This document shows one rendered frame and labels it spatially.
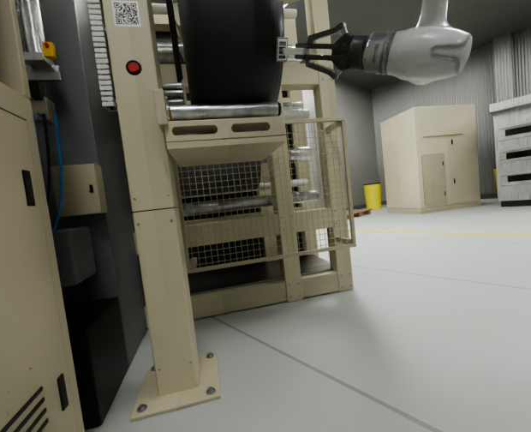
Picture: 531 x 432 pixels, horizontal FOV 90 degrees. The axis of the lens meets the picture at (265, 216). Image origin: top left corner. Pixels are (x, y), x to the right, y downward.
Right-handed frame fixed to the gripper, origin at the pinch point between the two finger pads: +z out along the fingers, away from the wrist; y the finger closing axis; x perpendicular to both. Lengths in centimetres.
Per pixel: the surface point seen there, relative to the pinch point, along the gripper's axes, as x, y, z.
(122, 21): -20, -7, 49
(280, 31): 0.0, -4.7, 5.3
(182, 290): -43, 67, 13
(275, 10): -1.6, -9.2, 6.2
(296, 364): -28, 97, -23
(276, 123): -6.6, 19.0, 1.7
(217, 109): -16.0, 15.1, 16.7
